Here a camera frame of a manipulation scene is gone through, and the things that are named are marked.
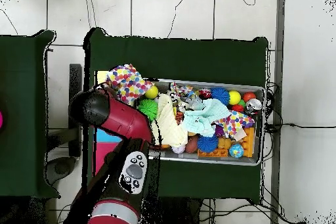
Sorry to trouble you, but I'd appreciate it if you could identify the dark green table cloth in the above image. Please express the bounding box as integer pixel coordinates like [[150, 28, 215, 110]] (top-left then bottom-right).
[[82, 27, 270, 205], [0, 30, 62, 199]]

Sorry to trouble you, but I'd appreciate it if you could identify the black power cable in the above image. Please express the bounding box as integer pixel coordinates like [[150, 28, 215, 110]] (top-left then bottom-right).
[[264, 122, 336, 133]]

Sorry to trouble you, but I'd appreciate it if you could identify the orange ball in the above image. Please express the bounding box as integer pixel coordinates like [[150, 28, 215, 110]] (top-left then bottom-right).
[[242, 91, 257, 103]]

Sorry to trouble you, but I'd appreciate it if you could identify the orange building block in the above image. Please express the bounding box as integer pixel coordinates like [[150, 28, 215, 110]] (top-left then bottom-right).
[[240, 127, 256, 158]]

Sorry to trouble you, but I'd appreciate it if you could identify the wooden box with three holes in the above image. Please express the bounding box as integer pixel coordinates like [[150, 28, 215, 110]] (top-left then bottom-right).
[[93, 70, 124, 178]]

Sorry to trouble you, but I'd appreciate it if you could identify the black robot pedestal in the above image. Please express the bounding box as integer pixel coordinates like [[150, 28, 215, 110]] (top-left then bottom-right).
[[142, 196, 211, 224]]

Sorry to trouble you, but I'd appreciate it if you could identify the yellow ball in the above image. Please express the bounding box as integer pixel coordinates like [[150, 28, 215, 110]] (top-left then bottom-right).
[[228, 90, 242, 106], [144, 85, 159, 100]]

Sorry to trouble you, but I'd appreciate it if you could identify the green spiky ball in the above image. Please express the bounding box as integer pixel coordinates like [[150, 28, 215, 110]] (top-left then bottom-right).
[[137, 98, 159, 122]]

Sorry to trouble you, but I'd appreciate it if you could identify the blue globe ball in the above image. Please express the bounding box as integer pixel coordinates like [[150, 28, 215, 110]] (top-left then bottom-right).
[[228, 143, 245, 158]]

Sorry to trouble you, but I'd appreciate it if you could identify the wire mesh bin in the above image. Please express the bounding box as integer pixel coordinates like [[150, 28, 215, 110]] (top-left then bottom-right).
[[141, 78, 266, 166]]

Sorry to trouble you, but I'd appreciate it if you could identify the grey rounded base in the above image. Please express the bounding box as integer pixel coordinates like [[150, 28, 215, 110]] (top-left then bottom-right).
[[45, 156, 79, 185]]

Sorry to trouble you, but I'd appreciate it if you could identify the polka dot cloth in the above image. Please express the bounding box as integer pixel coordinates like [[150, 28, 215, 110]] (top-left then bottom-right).
[[214, 110, 256, 141], [104, 63, 155, 106]]

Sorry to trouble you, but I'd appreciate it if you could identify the silver can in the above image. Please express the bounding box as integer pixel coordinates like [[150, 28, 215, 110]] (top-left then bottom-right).
[[245, 98, 263, 116]]

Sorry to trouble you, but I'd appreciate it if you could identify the mint waffle cloth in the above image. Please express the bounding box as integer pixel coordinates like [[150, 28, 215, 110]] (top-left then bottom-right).
[[182, 98, 232, 138]]

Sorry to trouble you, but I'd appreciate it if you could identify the blue spiky ball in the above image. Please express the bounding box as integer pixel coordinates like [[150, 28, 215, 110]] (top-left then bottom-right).
[[210, 87, 231, 105]]

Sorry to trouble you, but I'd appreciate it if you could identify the cream waffle cloth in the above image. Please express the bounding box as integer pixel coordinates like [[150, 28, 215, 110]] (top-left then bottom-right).
[[151, 93, 189, 148]]

